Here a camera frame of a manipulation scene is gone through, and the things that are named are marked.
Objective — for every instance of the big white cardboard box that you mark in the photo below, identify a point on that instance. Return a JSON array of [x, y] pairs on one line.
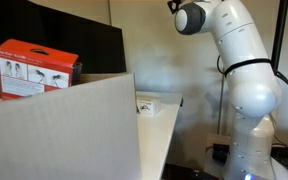
[[85, 132]]

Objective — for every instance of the white small box near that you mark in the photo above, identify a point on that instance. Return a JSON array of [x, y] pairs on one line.
[[148, 105]]

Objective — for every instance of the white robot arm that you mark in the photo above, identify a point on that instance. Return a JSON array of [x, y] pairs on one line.
[[254, 90]]

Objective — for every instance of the red-blue box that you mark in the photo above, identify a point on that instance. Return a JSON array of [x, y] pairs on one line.
[[28, 69]]

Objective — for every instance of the black monitor left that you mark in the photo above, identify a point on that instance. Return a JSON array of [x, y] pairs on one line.
[[99, 47]]

